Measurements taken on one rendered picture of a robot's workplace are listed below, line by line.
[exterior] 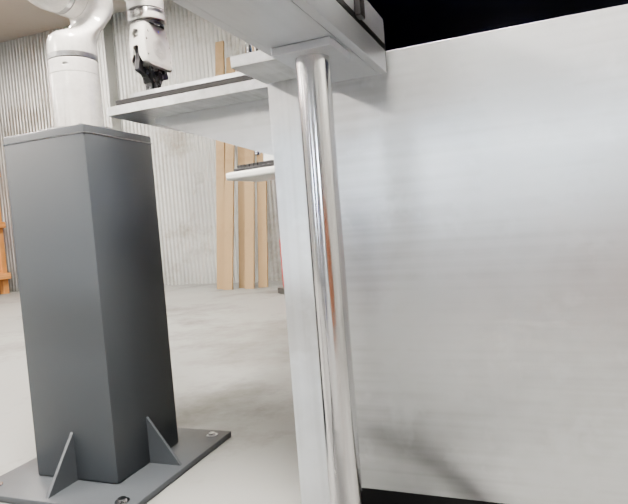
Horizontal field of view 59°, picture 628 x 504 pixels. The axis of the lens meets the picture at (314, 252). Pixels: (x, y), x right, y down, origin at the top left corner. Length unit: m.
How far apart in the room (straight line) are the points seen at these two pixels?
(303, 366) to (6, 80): 7.74
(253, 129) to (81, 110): 0.49
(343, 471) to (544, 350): 0.38
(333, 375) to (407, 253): 0.28
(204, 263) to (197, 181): 0.94
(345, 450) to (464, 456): 0.27
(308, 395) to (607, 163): 0.66
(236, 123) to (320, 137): 0.46
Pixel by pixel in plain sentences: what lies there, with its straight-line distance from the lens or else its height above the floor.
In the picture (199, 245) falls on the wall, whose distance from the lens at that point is 6.54.
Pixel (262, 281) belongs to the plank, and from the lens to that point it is 5.55.
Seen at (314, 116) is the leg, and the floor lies 0.74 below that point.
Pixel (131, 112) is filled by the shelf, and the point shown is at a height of 0.86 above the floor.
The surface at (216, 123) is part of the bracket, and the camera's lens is 1.26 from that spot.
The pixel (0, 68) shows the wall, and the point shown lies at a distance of 8.67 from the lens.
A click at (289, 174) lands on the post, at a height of 0.69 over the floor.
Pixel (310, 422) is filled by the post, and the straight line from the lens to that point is 1.12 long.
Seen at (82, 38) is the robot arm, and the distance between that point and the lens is 1.57.
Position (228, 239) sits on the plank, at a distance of 5.69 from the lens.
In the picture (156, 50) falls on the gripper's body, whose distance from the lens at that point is 1.40.
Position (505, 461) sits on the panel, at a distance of 1.05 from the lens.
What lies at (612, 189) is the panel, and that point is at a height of 0.61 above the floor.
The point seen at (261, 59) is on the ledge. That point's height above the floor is 0.86.
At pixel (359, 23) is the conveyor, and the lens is 0.89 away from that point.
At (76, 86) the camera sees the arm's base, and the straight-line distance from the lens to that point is 1.53.
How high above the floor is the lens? 0.59
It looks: 3 degrees down
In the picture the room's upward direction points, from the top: 4 degrees counter-clockwise
